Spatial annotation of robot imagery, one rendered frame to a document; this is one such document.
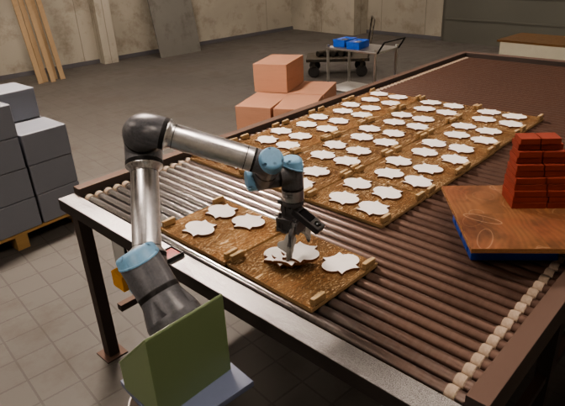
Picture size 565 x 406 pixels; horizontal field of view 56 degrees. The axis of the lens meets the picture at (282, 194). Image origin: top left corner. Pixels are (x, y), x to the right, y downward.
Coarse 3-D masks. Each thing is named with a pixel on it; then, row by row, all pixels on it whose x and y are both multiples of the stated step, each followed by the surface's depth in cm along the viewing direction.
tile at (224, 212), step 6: (216, 204) 231; (210, 210) 226; (216, 210) 226; (222, 210) 226; (228, 210) 226; (234, 210) 225; (216, 216) 221; (222, 216) 221; (228, 216) 221; (234, 216) 222
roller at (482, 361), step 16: (128, 192) 255; (160, 208) 238; (352, 304) 169; (368, 304) 167; (384, 320) 162; (400, 320) 159; (416, 336) 155; (432, 336) 152; (448, 352) 148; (464, 352) 146; (480, 368) 142
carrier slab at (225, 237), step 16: (208, 208) 231; (240, 208) 229; (176, 224) 218; (224, 224) 216; (272, 224) 215; (192, 240) 206; (208, 240) 205; (224, 240) 204; (240, 240) 204; (256, 240) 203; (208, 256) 197
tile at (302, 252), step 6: (294, 246) 188; (300, 246) 187; (306, 246) 187; (312, 246) 187; (282, 252) 184; (294, 252) 184; (300, 252) 184; (306, 252) 184; (312, 252) 183; (318, 252) 183; (282, 258) 182; (294, 258) 180; (300, 258) 180; (306, 258) 180; (312, 258) 180; (318, 258) 181; (300, 264) 178
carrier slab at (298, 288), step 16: (272, 240) 203; (304, 240) 202; (320, 240) 201; (256, 256) 193; (320, 256) 191; (240, 272) 186; (256, 272) 183; (272, 272) 183; (288, 272) 182; (304, 272) 182; (320, 272) 182; (352, 272) 181; (368, 272) 183; (272, 288) 175; (288, 288) 174; (304, 288) 174; (320, 288) 173; (336, 288) 173; (304, 304) 166; (320, 304) 166
